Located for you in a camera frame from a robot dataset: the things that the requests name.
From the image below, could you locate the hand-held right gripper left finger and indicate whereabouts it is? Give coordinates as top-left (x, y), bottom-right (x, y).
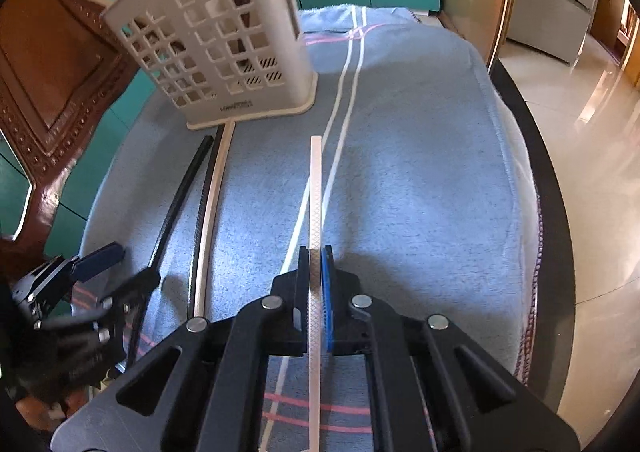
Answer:
top-left (115, 246), bottom-right (311, 452)

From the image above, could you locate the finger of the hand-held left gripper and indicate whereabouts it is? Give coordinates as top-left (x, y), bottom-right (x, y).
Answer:
top-left (12, 241), bottom-right (126, 319)
top-left (42, 270), bottom-right (163, 346)

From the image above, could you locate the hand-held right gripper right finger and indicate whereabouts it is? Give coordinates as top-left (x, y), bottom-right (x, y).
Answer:
top-left (321, 246), bottom-right (517, 452)

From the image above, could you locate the black chopstick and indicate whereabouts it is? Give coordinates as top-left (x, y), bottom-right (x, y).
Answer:
top-left (198, 125), bottom-right (227, 283)
top-left (124, 134), bottom-right (214, 369)

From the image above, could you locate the white perforated utensil holder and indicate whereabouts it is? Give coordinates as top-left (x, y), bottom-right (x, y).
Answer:
top-left (99, 0), bottom-right (319, 131)

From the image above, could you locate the blue striped towel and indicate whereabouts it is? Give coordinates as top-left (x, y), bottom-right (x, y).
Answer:
top-left (79, 5), bottom-right (545, 452)

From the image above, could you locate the carved wooden chair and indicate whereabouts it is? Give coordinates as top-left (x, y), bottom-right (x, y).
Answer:
top-left (0, 0), bottom-right (153, 283)

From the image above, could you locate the wooden door frame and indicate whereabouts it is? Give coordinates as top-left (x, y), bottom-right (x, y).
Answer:
top-left (592, 0), bottom-right (640, 89)

